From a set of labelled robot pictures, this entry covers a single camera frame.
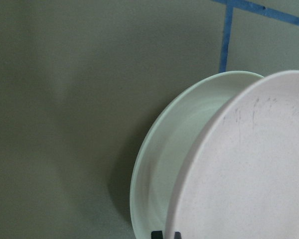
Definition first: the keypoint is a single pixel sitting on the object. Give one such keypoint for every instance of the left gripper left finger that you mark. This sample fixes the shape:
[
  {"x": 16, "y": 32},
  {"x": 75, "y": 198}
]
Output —
[{"x": 156, "y": 235}]

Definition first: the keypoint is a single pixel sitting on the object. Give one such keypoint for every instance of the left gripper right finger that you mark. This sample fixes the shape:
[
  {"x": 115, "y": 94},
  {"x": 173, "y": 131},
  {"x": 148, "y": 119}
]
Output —
[{"x": 177, "y": 235}]

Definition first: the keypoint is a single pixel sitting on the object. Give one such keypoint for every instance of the pink plate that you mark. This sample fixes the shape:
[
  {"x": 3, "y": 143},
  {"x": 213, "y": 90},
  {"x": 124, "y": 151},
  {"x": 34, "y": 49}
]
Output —
[{"x": 241, "y": 178}]

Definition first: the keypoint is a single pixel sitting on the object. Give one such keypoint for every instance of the cream plate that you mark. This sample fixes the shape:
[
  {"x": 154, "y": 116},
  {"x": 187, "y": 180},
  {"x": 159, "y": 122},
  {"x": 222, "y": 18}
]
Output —
[{"x": 168, "y": 142}]

